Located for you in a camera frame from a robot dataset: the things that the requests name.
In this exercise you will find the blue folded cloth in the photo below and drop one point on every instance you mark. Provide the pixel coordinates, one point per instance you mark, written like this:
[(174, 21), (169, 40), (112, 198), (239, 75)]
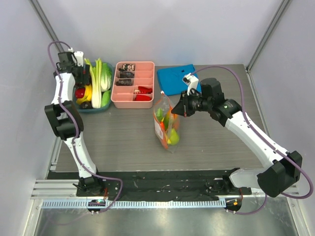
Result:
[(171, 79)]

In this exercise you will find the orange carrot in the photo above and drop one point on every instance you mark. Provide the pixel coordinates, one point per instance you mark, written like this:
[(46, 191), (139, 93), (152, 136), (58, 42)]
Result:
[(161, 128)]

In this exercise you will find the dark sushi roll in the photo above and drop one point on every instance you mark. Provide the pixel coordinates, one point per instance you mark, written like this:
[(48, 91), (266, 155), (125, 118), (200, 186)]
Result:
[(126, 75), (124, 82), (127, 67)]

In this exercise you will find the green pear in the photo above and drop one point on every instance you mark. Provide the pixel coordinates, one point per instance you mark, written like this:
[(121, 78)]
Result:
[(173, 138)]

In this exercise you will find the red strawberry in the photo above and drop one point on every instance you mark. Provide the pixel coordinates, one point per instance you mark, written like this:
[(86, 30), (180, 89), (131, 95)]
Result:
[(79, 93)]

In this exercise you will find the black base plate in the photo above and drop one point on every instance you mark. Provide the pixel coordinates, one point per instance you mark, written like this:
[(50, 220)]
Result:
[(160, 186)]

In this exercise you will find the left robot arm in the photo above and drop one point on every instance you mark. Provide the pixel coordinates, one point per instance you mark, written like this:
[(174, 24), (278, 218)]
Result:
[(67, 123)]

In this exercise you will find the green celery stalks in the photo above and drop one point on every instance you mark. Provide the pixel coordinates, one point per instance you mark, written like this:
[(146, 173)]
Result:
[(95, 73)]

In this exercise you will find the clear zip top bag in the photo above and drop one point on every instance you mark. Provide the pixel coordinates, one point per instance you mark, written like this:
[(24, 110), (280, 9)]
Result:
[(166, 104)]

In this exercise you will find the green orange mango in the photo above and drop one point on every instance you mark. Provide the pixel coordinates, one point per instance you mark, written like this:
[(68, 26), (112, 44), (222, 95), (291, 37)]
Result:
[(169, 120)]

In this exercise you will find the perforated cable rail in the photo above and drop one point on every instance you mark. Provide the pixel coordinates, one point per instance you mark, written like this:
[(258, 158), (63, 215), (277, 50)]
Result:
[(94, 204)]

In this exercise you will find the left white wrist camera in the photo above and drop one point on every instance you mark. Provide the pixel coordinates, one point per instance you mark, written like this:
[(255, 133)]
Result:
[(78, 56)]

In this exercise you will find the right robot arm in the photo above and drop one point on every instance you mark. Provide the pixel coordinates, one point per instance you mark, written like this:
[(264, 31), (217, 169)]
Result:
[(279, 167)]

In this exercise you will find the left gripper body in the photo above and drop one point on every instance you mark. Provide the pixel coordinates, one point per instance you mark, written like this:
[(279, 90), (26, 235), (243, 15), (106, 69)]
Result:
[(82, 78)]

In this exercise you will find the teal food bowl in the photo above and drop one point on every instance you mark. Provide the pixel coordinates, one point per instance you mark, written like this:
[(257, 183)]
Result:
[(93, 110)]

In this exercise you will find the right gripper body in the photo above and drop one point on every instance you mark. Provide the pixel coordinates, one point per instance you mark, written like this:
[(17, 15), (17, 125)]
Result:
[(185, 104)]

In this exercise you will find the yellow banana bunch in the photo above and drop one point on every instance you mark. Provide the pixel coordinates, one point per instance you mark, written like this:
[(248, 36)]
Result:
[(87, 96)]

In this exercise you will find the pink divided tray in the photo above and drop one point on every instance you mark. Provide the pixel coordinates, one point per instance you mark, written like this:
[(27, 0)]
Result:
[(144, 75)]

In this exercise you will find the dark brown avocado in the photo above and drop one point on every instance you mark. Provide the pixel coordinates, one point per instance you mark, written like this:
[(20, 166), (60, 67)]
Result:
[(86, 105)]

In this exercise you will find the green lettuce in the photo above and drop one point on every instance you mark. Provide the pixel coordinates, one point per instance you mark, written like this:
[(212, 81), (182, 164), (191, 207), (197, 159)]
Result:
[(105, 84)]

